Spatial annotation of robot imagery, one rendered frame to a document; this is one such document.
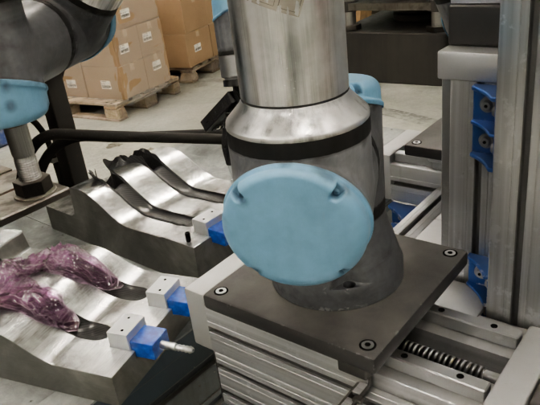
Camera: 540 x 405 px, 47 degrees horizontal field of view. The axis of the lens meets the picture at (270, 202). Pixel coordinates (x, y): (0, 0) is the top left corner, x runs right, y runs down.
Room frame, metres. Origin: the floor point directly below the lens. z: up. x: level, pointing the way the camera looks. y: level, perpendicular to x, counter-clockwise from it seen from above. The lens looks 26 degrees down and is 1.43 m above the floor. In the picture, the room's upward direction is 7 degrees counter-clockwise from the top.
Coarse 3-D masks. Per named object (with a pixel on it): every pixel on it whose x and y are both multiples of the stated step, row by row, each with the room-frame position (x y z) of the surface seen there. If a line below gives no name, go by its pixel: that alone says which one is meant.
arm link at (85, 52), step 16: (48, 0) 0.63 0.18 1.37; (64, 0) 0.63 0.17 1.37; (80, 0) 0.63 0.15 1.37; (96, 0) 0.63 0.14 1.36; (112, 0) 0.64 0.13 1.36; (64, 16) 0.62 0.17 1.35; (80, 16) 0.63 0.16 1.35; (96, 16) 0.64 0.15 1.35; (112, 16) 0.66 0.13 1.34; (80, 32) 0.63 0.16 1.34; (96, 32) 0.65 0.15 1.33; (112, 32) 0.71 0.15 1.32; (80, 48) 0.63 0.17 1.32; (96, 48) 0.67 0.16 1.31
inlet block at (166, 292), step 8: (160, 280) 0.90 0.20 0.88; (168, 280) 0.89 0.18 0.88; (176, 280) 0.89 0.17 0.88; (152, 288) 0.87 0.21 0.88; (160, 288) 0.87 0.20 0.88; (168, 288) 0.87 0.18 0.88; (176, 288) 0.88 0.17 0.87; (184, 288) 0.88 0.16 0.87; (152, 296) 0.86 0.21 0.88; (160, 296) 0.86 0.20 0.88; (168, 296) 0.86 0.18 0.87; (176, 296) 0.86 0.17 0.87; (184, 296) 0.86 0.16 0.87; (152, 304) 0.86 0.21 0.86; (160, 304) 0.86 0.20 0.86; (168, 304) 0.85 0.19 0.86; (176, 304) 0.85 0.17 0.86; (184, 304) 0.84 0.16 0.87; (176, 312) 0.85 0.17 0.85; (184, 312) 0.84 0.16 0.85
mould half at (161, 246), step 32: (96, 192) 1.20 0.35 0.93; (160, 192) 1.23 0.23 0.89; (224, 192) 1.21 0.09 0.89; (64, 224) 1.28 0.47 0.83; (96, 224) 1.18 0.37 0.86; (128, 224) 1.12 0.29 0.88; (160, 224) 1.10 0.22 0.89; (128, 256) 1.12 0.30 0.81; (160, 256) 1.05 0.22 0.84; (192, 256) 0.98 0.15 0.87; (224, 256) 1.03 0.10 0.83
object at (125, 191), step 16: (112, 160) 1.31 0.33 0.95; (128, 160) 1.32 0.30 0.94; (144, 160) 1.31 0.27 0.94; (160, 160) 1.33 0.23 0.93; (96, 176) 1.26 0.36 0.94; (112, 176) 1.27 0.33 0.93; (160, 176) 1.28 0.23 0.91; (176, 176) 1.29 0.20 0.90; (128, 192) 1.22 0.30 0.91; (192, 192) 1.25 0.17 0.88; (208, 192) 1.22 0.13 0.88; (144, 208) 1.18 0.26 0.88; (160, 208) 1.17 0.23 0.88; (176, 224) 1.08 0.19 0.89; (192, 224) 1.08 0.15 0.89
